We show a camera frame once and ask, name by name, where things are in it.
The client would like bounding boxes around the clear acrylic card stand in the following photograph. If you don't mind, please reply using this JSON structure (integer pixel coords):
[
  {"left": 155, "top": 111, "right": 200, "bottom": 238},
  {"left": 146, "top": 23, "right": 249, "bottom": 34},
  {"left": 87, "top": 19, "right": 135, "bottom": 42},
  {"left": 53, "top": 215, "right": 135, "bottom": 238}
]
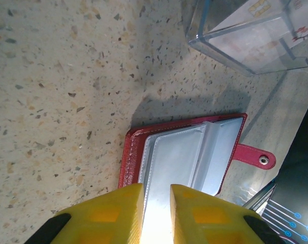
[{"left": 186, "top": 0, "right": 308, "bottom": 75}]

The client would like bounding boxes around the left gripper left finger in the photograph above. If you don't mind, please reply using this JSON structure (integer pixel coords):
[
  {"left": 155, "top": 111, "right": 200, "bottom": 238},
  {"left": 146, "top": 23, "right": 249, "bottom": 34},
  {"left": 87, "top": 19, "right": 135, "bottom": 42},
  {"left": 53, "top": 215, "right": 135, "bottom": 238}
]
[{"left": 24, "top": 182, "right": 145, "bottom": 244}]

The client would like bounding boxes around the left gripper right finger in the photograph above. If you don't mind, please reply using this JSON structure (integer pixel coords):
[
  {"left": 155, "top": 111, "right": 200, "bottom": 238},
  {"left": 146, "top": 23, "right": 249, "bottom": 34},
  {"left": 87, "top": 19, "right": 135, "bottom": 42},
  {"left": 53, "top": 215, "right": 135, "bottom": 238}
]
[{"left": 169, "top": 184, "right": 287, "bottom": 244}]

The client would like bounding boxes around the red leather card holder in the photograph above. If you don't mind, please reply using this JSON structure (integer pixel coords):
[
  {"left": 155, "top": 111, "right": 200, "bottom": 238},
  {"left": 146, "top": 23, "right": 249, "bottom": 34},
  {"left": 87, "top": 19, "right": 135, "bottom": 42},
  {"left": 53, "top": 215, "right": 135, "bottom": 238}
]
[{"left": 117, "top": 112, "right": 276, "bottom": 244}]

